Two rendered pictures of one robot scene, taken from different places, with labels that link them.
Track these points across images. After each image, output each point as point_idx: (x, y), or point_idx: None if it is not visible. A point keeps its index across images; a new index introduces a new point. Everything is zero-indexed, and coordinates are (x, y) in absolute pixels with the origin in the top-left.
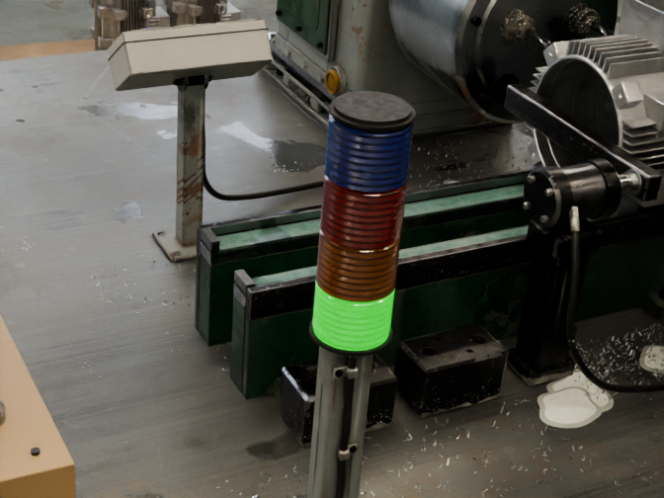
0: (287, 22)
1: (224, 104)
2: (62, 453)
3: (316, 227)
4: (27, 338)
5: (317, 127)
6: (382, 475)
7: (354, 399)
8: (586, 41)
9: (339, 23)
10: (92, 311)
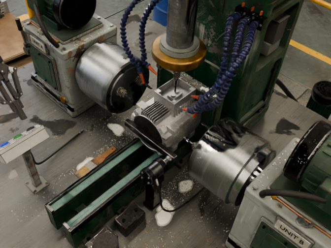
0: (40, 76)
1: (27, 107)
2: None
3: (80, 188)
4: (0, 247)
5: (61, 109)
6: None
7: None
8: (146, 112)
9: (60, 82)
10: (17, 227)
